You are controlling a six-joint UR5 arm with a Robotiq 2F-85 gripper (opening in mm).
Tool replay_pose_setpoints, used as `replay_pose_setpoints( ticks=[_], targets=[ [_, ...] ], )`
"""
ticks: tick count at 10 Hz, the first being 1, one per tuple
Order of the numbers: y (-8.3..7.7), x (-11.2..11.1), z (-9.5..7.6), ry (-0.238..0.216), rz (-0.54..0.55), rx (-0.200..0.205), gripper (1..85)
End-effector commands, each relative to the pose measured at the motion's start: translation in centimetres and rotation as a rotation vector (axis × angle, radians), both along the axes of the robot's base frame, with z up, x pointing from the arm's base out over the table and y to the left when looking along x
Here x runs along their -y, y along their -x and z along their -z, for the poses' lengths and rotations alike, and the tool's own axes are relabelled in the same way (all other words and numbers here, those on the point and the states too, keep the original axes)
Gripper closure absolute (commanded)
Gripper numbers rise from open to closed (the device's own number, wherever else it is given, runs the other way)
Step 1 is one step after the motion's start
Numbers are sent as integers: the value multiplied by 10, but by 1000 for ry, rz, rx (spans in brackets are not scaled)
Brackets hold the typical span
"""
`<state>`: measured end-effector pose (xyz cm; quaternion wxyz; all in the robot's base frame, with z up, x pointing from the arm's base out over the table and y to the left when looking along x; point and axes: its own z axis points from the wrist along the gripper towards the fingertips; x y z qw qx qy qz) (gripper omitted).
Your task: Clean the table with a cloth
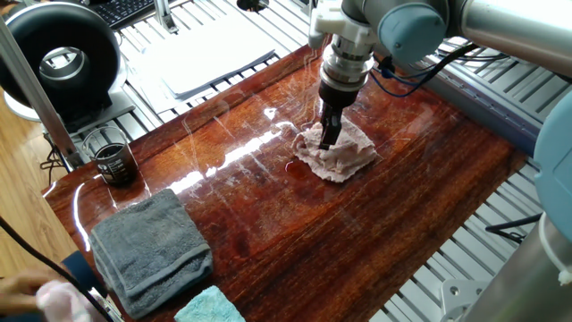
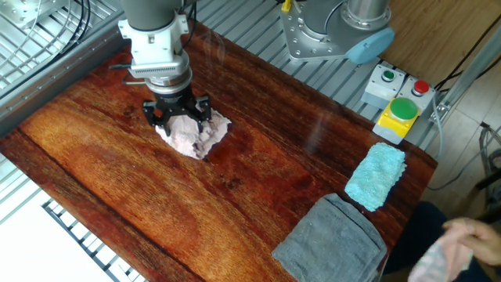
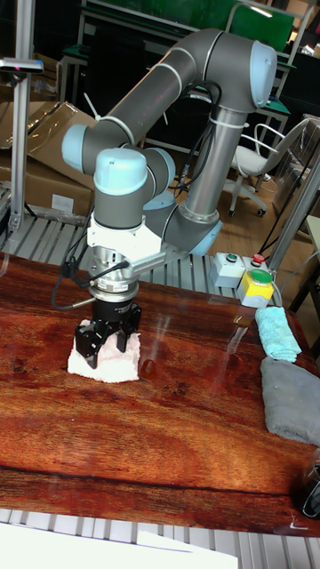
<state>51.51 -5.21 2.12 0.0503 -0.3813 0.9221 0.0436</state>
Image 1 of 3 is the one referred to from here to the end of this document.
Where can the brown liquid spill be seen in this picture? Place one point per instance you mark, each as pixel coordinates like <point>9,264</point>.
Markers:
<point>296,170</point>

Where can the person's bare hand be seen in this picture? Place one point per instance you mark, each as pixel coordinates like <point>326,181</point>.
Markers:
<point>18,290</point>

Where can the white paper sheets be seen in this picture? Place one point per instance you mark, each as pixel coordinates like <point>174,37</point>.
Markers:
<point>210,58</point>

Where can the grey folded towel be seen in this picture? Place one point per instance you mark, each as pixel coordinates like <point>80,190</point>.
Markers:
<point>149,252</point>

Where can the glass beaker with dark liquid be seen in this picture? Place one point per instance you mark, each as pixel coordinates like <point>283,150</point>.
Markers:
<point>114,163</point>

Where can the small aluminium bracket post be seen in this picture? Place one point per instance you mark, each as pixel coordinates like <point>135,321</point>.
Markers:
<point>165,18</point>

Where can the turquoise fluffy cloth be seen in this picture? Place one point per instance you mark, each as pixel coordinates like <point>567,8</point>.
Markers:
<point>207,308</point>

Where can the slanted aluminium frame post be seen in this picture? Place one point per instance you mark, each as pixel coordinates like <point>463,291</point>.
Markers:
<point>36,89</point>

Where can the person's dark blue clothing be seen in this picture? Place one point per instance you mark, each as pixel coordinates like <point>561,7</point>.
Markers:
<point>82,268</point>

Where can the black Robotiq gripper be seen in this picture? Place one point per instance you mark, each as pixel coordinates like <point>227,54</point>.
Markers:
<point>338,98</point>

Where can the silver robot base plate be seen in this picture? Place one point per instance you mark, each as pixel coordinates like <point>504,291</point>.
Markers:
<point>460,299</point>

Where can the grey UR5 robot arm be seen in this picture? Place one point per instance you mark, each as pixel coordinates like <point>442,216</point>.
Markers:
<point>411,27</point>

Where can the black round duct fan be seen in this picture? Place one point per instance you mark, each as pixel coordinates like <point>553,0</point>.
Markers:
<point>27,49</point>

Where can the black computer keyboard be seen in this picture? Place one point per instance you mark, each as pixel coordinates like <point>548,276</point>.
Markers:
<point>123,10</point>

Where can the pale pink cleaning cloth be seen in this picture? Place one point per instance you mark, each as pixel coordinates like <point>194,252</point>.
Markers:
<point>344,158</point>

